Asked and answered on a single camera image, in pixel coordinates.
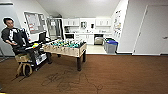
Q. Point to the black soap dispenser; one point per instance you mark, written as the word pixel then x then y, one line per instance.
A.
pixel 92 25

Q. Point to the black built-in microwave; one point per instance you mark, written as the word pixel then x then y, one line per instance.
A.
pixel 69 35

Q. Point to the narrow white drawer unit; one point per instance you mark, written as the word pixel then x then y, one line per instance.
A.
pixel 107 35

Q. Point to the white door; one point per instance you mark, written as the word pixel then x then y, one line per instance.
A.
pixel 153 30

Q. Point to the grey bin black lid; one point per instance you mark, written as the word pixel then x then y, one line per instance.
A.
pixel 104 39

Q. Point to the black wheeled cart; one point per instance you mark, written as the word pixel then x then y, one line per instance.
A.
pixel 38 53

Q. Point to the person in dark shirt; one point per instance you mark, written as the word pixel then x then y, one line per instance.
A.
pixel 11 35

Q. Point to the white two-door sink cabinet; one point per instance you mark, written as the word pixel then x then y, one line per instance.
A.
pixel 87 38

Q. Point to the grey bin green lid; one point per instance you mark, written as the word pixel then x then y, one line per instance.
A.
pixel 107 41

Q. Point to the large white wall poster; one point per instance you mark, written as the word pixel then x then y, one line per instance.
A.
pixel 117 20

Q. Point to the white wall cabinet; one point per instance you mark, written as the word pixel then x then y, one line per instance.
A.
pixel 103 22
pixel 71 22

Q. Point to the steel paper towel dispenser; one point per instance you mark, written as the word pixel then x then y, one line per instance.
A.
pixel 83 24

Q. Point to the grey bin blue lid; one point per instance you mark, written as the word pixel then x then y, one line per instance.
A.
pixel 112 47

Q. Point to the green foosball table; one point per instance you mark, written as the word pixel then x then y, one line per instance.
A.
pixel 65 48

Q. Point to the tan woven basket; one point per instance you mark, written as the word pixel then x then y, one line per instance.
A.
pixel 22 57

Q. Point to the framed wall notice board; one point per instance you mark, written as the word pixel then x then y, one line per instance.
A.
pixel 34 22

